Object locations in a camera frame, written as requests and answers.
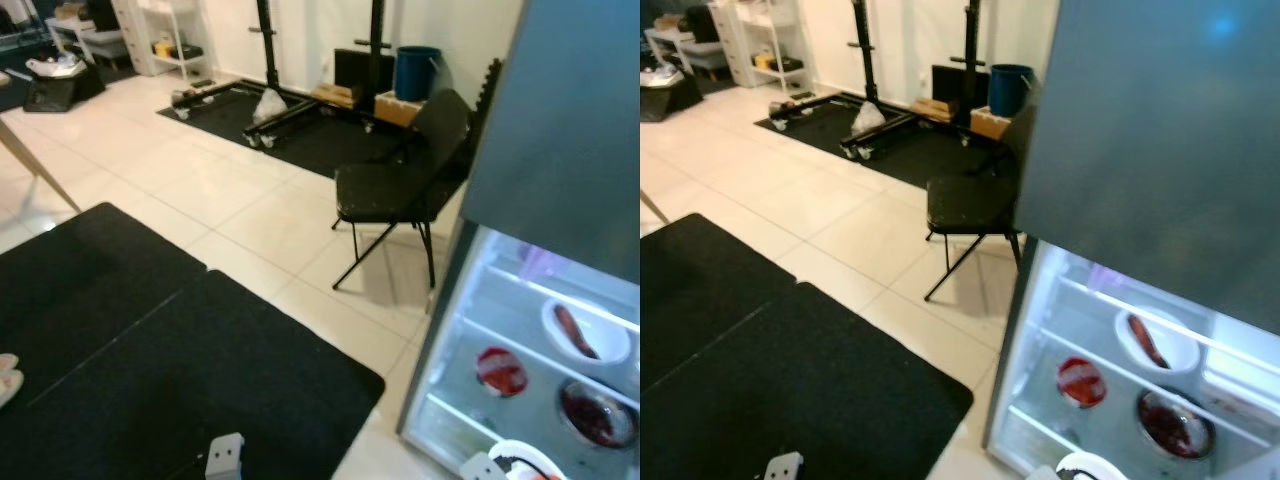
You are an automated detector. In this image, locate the small white bowl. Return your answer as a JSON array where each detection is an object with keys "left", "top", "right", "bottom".
[
  {"left": 487, "top": 439, "right": 570, "bottom": 480},
  {"left": 1054, "top": 451, "right": 1132, "bottom": 480}
]

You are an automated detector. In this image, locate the grey fridge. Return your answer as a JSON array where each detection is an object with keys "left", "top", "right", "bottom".
[
  {"left": 397, "top": 0, "right": 641, "bottom": 480},
  {"left": 982, "top": 0, "right": 1280, "bottom": 480}
]

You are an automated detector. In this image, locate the black floor mat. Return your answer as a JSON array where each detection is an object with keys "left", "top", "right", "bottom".
[
  {"left": 0, "top": 269, "right": 388, "bottom": 480},
  {"left": 640, "top": 211, "right": 800, "bottom": 394},
  {"left": 640, "top": 281, "right": 976, "bottom": 480},
  {"left": 0, "top": 202, "right": 209, "bottom": 407}
]

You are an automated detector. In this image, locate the purple plastic bag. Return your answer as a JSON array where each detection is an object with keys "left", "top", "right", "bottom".
[
  {"left": 517, "top": 242, "right": 557, "bottom": 282},
  {"left": 1084, "top": 261, "right": 1127, "bottom": 292}
]

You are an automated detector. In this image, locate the wide white bowl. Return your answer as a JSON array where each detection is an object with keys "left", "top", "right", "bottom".
[
  {"left": 1113, "top": 306, "right": 1202, "bottom": 375},
  {"left": 540, "top": 297, "right": 634, "bottom": 367}
]

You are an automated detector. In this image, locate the red brown sausage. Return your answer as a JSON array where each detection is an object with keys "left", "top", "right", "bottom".
[
  {"left": 1126, "top": 314, "right": 1172, "bottom": 370},
  {"left": 552, "top": 304, "right": 602, "bottom": 362}
]

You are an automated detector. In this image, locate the black storage box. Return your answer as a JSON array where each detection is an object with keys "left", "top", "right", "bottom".
[
  {"left": 640, "top": 76, "right": 702, "bottom": 124},
  {"left": 21, "top": 66, "right": 107, "bottom": 114}
]

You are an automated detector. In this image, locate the steel bowl with red food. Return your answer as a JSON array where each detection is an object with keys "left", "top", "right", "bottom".
[
  {"left": 557, "top": 377, "right": 640, "bottom": 450},
  {"left": 1134, "top": 386, "right": 1219, "bottom": 462}
]

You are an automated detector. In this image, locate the red lidded container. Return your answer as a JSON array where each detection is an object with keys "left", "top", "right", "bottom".
[
  {"left": 474, "top": 345, "right": 530, "bottom": 400},
  {"left": 1055, "top": 356, "right": 1109, "bottom": 410}
]

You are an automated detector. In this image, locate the white side table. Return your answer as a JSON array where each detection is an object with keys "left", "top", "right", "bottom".
[
  {"left": 44, "top": 14, "right": 127, "bottom": 72},
  {"left": 644, "top": 24, "right": 732, "bottom": 82}
]

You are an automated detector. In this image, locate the white shelf unit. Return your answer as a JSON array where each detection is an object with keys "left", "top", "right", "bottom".
[
  {"left": 111, "top": 0, "right": 212, "bottom": 80},
  {"left": 714, "top": 0, "right": 812, "bottom": 90}
]

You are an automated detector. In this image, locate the black folding chair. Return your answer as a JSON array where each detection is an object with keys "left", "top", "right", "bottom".
[
  {"left": 331, "top": 87, "right": 472, "bottom": 292},
  {"left": 922, "top": 104, "right": 1042, "bottom": 304}
]

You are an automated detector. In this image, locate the white tied plastic bag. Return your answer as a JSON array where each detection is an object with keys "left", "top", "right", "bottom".
[
  {"left": 849, "top": 99, "right": 888, "bottom": 137},
  {"left": 251, "top": 87, "right": 290, "bottom": 124}
]

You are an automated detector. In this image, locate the black gym mat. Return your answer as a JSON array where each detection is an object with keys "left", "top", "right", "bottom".
[
  {"left": 754, "top": 94, "right": 1012, "bottom": 192},
  {"left": 156, "top": 79, "right": 492, "bottom": 182}
]

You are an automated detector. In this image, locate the wooden box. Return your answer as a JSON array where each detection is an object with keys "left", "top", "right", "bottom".
[
  {"left": 969, "top": 107, "right": 1012, "bottom": 142},
  {"left": 374, "top": 91, "right": 422, "bottom": 130}
]

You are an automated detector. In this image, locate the blue bucket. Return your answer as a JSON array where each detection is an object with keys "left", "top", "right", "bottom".
[
  {"left": 987, "top": 63, "right": 1037, "bottom": 120},
  {"left": 392, "top": 44, "right": 444, "bottom": 104}
]

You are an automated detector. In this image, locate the black metal rack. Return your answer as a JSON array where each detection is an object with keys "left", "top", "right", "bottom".
[
  {"left": 169, "top": 0, "right": 402, "bottom": 152},
  {"left": 764, "top": 0, "right": 992, "bottom": 162}
]

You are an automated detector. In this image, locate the black flat panel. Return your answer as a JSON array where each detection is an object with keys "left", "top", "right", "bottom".
[
  {"left": 931, "top": 64, "right": 992, "bottom": 107},
  {"left": 332, "top": 47, "right": 397, "bottom": 102}
]

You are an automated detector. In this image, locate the white slipper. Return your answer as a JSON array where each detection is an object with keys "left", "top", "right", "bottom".
[{"left": 0, "top": 351, "right": 24, "bottom": 410}]

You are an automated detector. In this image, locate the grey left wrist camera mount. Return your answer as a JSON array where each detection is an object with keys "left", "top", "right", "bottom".
[
  {"left": 204, "top": 431, "right": 247, "bottom": 480},
  {"left": 764, "top": 451, "right": 807, "bottom": 480}
]

